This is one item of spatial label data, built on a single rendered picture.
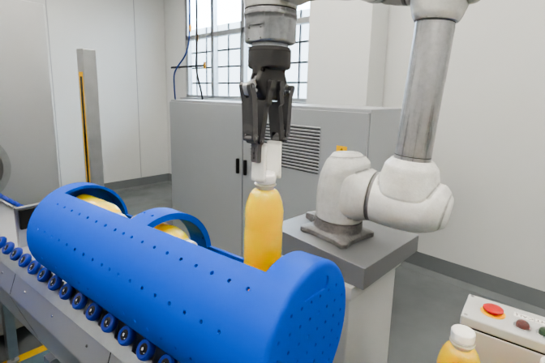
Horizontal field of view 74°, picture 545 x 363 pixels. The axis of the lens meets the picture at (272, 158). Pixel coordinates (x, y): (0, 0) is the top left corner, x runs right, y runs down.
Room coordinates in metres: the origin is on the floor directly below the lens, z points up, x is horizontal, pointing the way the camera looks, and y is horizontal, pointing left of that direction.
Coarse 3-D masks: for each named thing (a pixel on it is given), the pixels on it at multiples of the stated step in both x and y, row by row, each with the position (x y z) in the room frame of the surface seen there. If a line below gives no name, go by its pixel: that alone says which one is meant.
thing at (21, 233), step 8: (16, 208) 1.27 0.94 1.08; (24, 208) 1.29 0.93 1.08; (32, 208) 1.30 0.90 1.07; (16, 216) 1.27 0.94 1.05; (24, 216) 1.28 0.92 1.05; (16, 224) 1.28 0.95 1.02; (24, 224) 1.28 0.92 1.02; (16, 232) 1.28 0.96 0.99; (24, 232) 1.29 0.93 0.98; (24, 240) 1.28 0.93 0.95
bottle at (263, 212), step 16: (256, 192) 0.63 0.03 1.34; (272, 192) 0.63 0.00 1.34; (256, 208) 0.62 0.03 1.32; (272, 208) 0.62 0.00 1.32; (256, 224) 0.62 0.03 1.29; (272, 224) 0.62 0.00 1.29; (256, 240) 0.62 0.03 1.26; (272, 240) 0.62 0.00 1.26; (256, 256) 0.62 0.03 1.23; (272, 256) 0.62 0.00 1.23
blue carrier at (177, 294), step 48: (96, 192) 1.14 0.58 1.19; (48, 240) 0.90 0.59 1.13; (96, 240) 0.79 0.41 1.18; (144, 240) 0.73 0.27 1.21; (192, 240) 0.95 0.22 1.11; (96, 288) 0.74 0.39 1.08; (144, 288) 0.64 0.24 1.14; (192, 288) 0.59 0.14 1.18; (240, 288) 0.55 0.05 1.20; (288, 288) 0.52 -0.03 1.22; (336, 288) 0.64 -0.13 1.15; (144, 336) 0.66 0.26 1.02; (192, 336) 0.55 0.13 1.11; (240, 336) 0.50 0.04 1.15; (288, 336) 0.51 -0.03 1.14; (336, 336) 0.65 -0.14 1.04
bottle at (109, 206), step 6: (78, 198) 1.05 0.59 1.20; (84, 198) 1.04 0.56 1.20; (90, 198) 1.03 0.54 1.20; (96, 198) 1.04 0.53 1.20; (96, 204) 0.99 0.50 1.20; (102, 204) 0.98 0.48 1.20; (108, 204) 0.98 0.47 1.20; (114, 204) 1.00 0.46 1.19; (114, 210) 0.97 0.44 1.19; (120, 210) 0.99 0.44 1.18
